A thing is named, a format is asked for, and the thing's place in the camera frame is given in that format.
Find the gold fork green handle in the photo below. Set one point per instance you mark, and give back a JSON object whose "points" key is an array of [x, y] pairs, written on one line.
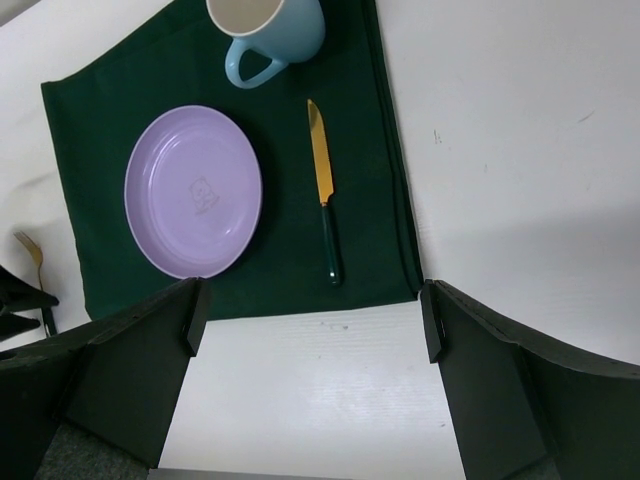
{"points": [[37, 256]]}

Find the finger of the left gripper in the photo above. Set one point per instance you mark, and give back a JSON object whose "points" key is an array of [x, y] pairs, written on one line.
{"points": [[18, 296], [12, 325]]}

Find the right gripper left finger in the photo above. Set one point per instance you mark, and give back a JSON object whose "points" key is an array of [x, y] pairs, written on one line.
{"points": [[111, 386]]}

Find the dark green cloth napkin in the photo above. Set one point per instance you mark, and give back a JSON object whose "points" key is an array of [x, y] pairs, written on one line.
{"points": [[176, 58]]}

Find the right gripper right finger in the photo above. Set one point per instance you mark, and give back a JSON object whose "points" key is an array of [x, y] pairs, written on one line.
{"points": [[525, 405]]}

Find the lilac plastic plate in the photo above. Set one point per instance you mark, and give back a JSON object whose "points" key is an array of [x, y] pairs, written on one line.
{"points": [[193, 192]]}

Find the gold knife green handle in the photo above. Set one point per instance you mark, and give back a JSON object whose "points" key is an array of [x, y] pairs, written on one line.
{"points": [[325, 188]]}

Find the blue mug white inside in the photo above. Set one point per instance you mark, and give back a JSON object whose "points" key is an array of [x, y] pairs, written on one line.
{"points": [[285, 32]]}

